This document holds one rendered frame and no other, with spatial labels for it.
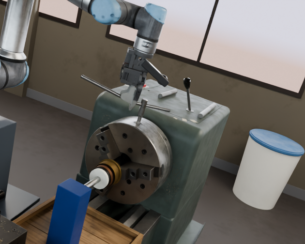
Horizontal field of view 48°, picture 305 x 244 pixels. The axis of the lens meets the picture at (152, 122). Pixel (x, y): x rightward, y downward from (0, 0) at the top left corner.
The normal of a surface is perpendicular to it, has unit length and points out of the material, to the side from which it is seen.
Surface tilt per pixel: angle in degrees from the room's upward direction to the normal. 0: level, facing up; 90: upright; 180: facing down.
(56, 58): 90
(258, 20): 90
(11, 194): 0
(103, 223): 0
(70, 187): 0
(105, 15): 90
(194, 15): 90
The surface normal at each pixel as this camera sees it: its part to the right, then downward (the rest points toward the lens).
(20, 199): 0.26, -0.91
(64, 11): -0.29, 0.24
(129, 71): 0.14, 0.38
